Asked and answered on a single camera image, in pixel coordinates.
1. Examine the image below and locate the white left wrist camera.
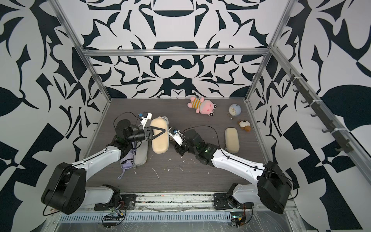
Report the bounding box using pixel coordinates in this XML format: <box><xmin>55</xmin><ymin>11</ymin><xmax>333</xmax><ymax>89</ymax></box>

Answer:
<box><xmin>138</xmin><ymin>112</ymin><xmax>153</xmax><ymax>127</ymax></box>

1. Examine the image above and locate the wall hook rack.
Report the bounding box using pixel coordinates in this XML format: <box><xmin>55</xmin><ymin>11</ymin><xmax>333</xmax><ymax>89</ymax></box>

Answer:
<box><xmin>287</xmin><ymin>69</ymin><xmax>354</xmax><ymax>154</ymax></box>

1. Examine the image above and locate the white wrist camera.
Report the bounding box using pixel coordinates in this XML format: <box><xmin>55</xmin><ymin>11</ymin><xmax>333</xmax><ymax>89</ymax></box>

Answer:
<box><xmin>168</xmin><ymin>127</ymin><xmax>183</xmax><ymax>146</ymax></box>
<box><xmin>138</xmin><ymin>112</ymin><xmax>153</xmax><ymax>127</ymax></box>

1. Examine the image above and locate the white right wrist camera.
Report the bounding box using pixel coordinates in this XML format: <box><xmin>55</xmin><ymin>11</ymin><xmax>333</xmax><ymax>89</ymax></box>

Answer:
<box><xmin>168</xmin><ymin>127</ymin><xmax>183</xmax><ymax>146</ymax></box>

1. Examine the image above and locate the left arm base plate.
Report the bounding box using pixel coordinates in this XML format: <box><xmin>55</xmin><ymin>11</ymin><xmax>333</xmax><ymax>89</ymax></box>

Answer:
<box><xmin>94</xmin><ymin>194</ymin><xmax>137</xmax><ymax>211</ymax></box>

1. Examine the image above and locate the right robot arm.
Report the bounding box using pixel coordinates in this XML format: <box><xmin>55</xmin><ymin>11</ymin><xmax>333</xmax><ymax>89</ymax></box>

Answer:
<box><xmin>168</xmin><ymin>128</ymin><xmax>293</xmax><ymax>214</ymax></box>

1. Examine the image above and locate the blue alarm clock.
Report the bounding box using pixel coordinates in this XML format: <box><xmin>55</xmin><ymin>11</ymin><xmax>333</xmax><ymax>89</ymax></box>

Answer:
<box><xmin>228</xmin><ymin>104</ymin><xmax>242</xmax><ymax>119</ymax></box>

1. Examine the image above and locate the brown white plush toy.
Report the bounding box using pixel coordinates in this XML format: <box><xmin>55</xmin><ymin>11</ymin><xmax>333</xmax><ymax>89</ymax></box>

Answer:
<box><xmin>238</xmin><ymin>120</ymin><xmax>252</xmax><ymax>132</ymax></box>

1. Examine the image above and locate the pink plush toy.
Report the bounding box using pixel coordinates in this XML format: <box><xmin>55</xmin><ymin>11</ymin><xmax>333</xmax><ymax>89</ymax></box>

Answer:
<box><xmin>187</xmin><ymin>97</ymin><xmax>217</xmax><ymax>117</ymax></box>

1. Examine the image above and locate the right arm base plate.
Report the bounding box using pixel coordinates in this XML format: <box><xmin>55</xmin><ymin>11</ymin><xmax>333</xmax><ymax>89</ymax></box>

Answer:
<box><xmin>213</xmin><ymin>193</ymin><xmax>254</xmax><ymax>210</ymax></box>

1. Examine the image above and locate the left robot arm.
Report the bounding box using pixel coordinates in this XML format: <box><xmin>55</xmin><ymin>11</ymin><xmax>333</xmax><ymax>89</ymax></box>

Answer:
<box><xmin>41</xmin><ymin>117</ymin><xmax>169</xmax><ymax>215</ymax></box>

